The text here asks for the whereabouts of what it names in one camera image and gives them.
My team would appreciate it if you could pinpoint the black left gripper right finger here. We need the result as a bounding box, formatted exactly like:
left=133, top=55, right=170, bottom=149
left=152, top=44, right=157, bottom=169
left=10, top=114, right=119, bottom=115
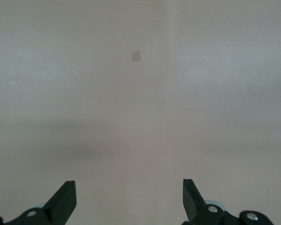
left=182, top=179, right=274, bottom=225

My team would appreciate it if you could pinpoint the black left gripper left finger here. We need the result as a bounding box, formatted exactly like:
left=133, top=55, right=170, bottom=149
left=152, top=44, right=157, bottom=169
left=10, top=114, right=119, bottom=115
left=0, top=180, right=77, bottom=225

